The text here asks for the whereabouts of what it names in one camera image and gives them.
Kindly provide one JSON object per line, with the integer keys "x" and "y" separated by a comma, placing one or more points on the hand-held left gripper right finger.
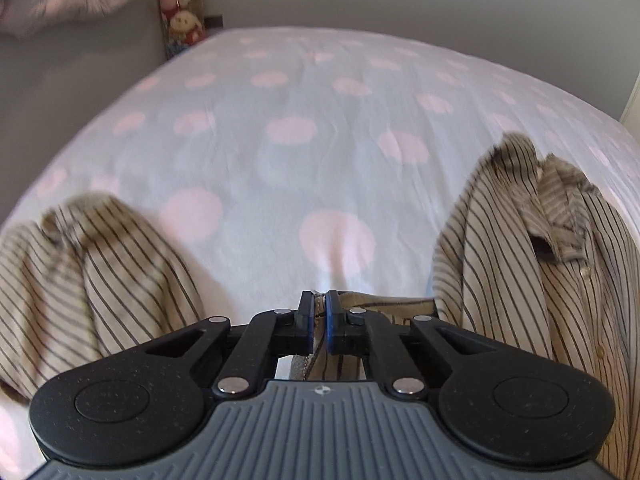
{"x": 330, "y": 321}

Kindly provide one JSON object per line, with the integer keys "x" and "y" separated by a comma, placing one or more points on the beige striped shirt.
{"x": 500, "y": 260}

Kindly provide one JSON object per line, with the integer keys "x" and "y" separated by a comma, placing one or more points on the polka dot bed sheet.
{"x": 300, "y": 160}

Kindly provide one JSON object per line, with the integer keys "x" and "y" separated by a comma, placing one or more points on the column of plush toys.
{"x": 181, "y": 5}

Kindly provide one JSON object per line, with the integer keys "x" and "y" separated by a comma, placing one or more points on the dark wall socket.
{"x": 214, "y": 21}

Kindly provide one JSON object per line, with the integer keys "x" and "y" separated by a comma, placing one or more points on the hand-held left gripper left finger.
{"x": 308, "y": 321}

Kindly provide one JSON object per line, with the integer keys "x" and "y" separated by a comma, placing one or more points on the cream furniture edge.
{"x": 631, "y": 105}

